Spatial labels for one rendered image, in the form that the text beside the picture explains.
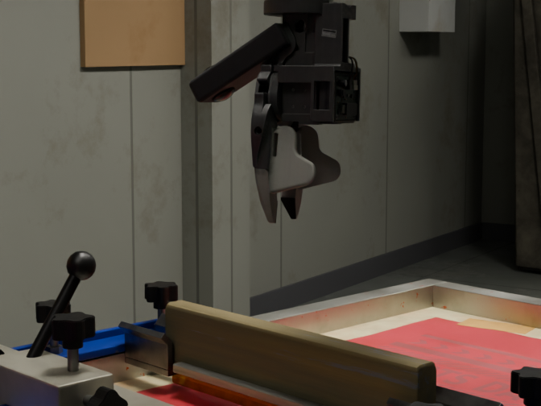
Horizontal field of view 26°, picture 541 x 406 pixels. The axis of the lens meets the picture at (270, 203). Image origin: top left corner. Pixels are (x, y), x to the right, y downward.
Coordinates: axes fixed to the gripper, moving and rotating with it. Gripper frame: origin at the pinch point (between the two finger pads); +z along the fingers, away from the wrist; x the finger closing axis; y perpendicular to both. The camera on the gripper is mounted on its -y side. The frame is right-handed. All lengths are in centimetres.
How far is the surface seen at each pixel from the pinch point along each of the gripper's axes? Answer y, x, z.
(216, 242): -195, 357, 54
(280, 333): -2.2, 6.3, 14.0
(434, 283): -5, 71, 18
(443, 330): 1, 56, 22
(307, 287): -197, 466, 90
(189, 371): -15.1, 10.1, 20.4
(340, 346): 5.8, 3.4, 14.0
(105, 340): -29.8, 15.0, 19.2
